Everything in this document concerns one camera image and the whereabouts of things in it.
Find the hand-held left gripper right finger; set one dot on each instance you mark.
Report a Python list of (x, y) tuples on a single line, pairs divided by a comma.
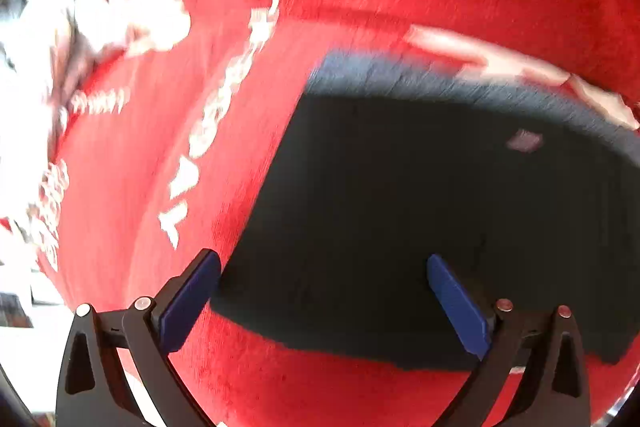
[(457, 302)]

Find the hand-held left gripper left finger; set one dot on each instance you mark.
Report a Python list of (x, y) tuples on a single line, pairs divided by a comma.
[(190, 294)]

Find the dark navy pants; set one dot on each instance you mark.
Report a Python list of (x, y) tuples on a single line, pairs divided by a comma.
[(400, 207)]

